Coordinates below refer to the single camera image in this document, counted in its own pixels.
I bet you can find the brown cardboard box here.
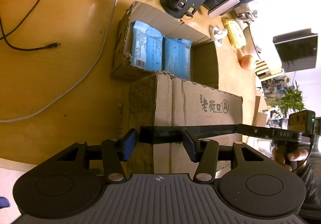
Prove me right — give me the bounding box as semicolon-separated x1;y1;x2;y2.
110;0;244;174

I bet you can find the small blue wipes pack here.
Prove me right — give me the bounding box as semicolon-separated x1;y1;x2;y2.
163;37;193;80

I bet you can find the large blue wipes pack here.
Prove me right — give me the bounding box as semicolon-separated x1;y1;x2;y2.
131;20;164;72

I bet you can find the person right hand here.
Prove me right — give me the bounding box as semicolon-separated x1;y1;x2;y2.
272;147;309;172

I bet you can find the green potted plant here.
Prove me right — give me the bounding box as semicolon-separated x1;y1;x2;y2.
267;81;305;117

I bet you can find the black monitor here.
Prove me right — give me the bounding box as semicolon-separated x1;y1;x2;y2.
273;28;318;73

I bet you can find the white round pot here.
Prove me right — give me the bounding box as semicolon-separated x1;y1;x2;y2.
242;25;261;61

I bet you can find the white elastic band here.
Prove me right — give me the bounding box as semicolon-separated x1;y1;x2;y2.
209;26;228;47

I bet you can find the yellow wet wipes pack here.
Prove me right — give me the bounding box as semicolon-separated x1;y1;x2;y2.
222;18;246;49

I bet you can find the white charging cable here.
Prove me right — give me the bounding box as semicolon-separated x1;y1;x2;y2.
0;0;138;123

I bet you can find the black usb cable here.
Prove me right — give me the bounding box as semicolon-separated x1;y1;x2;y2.
0;0;62;52

